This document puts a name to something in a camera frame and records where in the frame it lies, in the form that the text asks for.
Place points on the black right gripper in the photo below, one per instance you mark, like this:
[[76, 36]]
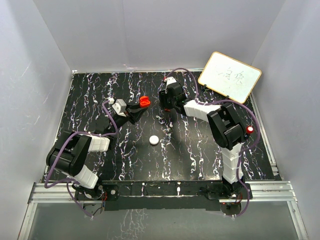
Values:
[[163, 96]]

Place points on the orange charging case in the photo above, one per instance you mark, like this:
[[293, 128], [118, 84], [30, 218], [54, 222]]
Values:
[[144, 102]]

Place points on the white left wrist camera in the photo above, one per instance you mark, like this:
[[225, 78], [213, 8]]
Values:
[[118, 105]]

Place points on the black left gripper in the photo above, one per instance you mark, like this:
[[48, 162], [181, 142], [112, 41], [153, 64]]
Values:
[[133, 112]]

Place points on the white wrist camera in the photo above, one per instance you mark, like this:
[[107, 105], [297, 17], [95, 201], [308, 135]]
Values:
[[169, 82], [118, 105]]

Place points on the aluminium frame rail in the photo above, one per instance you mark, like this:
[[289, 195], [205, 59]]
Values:
[[164, 211]]

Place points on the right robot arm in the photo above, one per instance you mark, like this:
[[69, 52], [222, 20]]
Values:
[[227, 130]]

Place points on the white round charging case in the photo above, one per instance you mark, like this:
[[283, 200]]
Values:
[[154, 140]]

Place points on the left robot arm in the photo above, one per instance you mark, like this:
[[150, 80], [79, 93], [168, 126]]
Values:
[[66, 160]]

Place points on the yellow framed whiteboard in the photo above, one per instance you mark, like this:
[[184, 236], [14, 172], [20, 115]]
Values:
[[229, 77]]

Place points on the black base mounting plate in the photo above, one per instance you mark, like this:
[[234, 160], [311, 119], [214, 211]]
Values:
[[157, 195]]

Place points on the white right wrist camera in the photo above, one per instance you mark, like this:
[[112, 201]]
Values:
[[169, 82]]

